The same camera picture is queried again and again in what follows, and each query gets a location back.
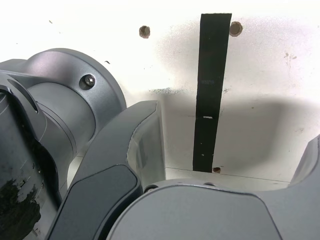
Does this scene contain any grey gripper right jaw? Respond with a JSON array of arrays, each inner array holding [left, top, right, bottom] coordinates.
[[107, 134, 320, 240]]

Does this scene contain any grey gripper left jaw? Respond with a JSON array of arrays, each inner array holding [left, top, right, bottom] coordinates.
[[47, 99, 167, 240]]

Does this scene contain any black tape strip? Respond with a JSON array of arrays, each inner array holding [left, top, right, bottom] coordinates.
[[192, 12, 233, 174]]

